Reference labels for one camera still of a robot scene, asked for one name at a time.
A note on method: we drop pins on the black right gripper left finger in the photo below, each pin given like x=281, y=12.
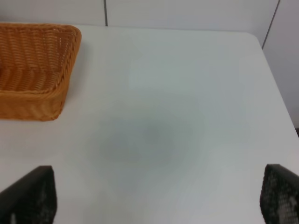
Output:
x=30, y=200

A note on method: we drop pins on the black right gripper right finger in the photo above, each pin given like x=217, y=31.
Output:
x=279, y=198

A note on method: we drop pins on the orange woven rectangular basket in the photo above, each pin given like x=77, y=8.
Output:
x=36, y=62

